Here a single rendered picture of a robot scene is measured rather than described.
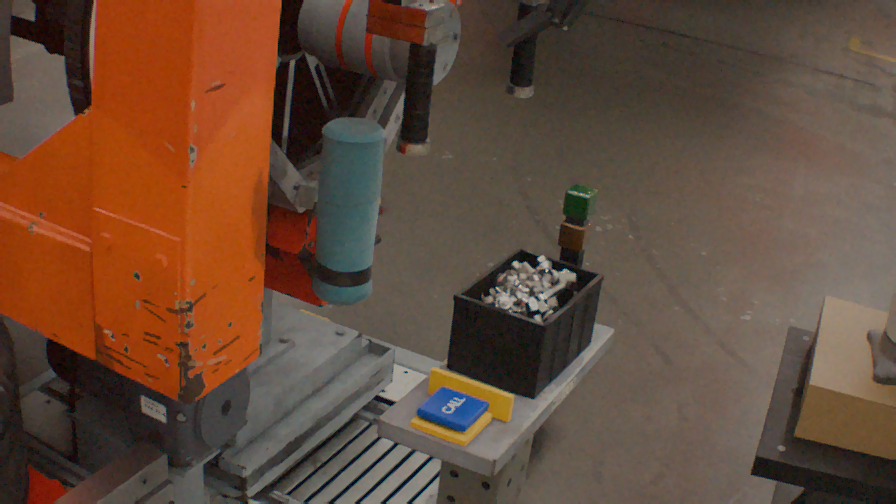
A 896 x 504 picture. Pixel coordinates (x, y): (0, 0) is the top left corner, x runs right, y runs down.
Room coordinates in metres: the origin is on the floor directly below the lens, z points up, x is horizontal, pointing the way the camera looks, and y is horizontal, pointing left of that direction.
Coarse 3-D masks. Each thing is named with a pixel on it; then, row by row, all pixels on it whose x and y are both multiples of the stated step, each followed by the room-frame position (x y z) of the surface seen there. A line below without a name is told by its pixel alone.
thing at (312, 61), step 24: (288, 0) 1.83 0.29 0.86; (288, 24) 1.83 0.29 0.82; (288, 48) 1.81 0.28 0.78; (288, 72) 1.77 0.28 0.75; (312, 72) 1.83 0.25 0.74; (336, 72) 1.96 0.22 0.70; (288, 96) 1.78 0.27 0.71; (312, 96) 1.87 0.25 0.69; (336, 96) 1.93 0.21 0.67; (288, 120) 1.78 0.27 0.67; (312, 120) 1.89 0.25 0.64; (288, 144) 1.82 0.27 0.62; (312, 144) 1.82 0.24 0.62
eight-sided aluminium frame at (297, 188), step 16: (384, 80) 1.92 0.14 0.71; (368, 96) 1.91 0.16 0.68; (384, 96) 1.93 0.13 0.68; (400, 96) 1.89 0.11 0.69; (368, 112) 1.88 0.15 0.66; (384, 112) 1.88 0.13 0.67; (400, 112) 1.89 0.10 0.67; (384, 128) 1.85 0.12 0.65; (272, 144) 1.56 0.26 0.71; (384, 144) 1.85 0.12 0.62; (272, 160) 1.57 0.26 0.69; (288, 160) 1.60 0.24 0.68; (272, 176) 1.56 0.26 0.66; (288, 176) 1.60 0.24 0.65; (304, 176) 1.72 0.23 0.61; (272, 192) 1.64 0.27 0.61; (288, 192) 1.60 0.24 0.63; (304, 192) 1.64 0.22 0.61; (288, 208) 1.64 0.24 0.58; (304, 208) 1.65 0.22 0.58
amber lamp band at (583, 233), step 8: (560, 224) 1.65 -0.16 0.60; (568, 224) 1.64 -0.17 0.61; (592, 224) 1.66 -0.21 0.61; (560, 232) 1.64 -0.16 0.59; (568, 232) 1.64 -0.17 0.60; (576, 232) 1.63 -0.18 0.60; (584, 232) 1.63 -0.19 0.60; (560, 240) 1.64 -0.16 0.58; (568, 240) 1.64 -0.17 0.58; (576, 240) 1.63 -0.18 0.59; (584, 240) 1.63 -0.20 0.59; (568, 248) 1.64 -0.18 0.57; (576, 248) 1.63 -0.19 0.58; (584, 248) 1.64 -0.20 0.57
